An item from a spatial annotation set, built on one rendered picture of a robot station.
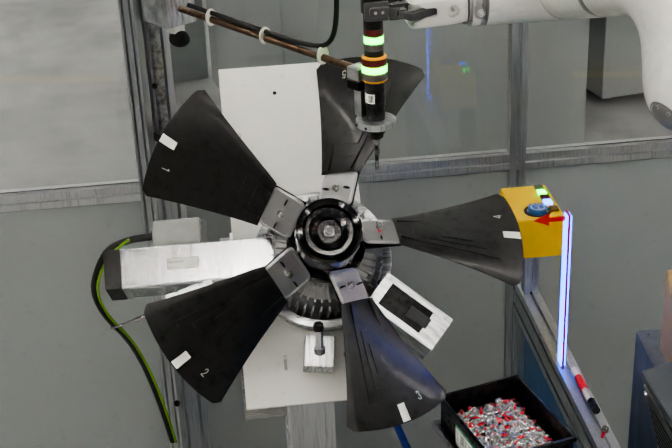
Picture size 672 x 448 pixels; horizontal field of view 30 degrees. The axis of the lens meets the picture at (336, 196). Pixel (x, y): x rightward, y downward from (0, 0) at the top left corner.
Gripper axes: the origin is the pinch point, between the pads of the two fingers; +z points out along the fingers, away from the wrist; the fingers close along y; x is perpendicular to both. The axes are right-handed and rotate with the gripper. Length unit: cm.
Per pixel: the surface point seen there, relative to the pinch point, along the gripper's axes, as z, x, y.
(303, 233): 14.0, -38.3, -5.2
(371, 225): 1.0, -41.5, 2.0
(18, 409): 83, -120, 71
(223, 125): 26.3, -22.6, 8.8
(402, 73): -6.9, -17.2, 14.2
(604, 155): -65, -62, 70
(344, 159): 4.9, -30.7, 8.0
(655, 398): -29, -38, -63
